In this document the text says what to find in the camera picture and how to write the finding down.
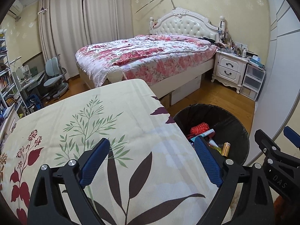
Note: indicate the floral cream bed sheet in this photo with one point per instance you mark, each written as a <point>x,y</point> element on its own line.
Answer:
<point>112,154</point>

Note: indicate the black trash bin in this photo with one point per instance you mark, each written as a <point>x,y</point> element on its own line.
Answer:
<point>226,126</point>

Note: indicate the beige curtains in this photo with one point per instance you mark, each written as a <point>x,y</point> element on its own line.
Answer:
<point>65,26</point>

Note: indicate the grey desk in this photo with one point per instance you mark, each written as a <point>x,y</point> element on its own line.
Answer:
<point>29,83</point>

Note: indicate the white bed with headboard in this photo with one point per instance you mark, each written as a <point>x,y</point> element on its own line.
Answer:
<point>180,22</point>

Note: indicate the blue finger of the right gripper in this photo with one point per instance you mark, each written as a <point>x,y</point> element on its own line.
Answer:
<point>271,142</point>
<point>292,136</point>

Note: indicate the silver blue toothpaste tube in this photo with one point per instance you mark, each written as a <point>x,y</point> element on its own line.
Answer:
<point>208,133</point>

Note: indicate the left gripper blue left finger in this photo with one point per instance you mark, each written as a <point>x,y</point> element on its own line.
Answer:
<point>91,160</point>

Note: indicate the white nightstand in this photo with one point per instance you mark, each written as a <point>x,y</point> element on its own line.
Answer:
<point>229,69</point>

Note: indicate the grey blue desk chair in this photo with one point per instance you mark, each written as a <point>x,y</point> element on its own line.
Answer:
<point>56,82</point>

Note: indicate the red foam fruit net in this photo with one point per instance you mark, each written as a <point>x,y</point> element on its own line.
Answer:
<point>197,130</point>

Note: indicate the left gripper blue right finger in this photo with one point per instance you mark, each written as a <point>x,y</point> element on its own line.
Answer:
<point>209,163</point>

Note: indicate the plastic drawer unit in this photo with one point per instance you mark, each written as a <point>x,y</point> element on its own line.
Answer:
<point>252,81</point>

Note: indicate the white bookshelf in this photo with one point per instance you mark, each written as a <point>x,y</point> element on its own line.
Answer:
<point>10,95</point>

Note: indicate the pink floral quilt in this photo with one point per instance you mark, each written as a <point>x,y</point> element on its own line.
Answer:
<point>151,58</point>

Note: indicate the air conditioner unit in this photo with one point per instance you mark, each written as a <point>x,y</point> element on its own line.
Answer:
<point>16,10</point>

